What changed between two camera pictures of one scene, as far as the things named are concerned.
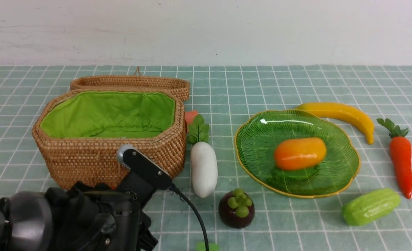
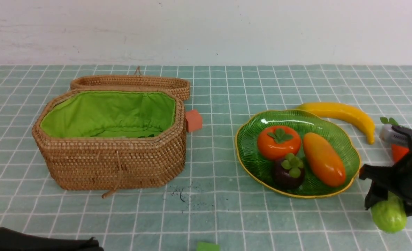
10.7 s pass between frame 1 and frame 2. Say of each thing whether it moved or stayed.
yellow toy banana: stayed
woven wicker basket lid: stayed
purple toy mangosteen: moved
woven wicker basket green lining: stayed
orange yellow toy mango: moved
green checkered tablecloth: stayed
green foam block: stayed
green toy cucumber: moved
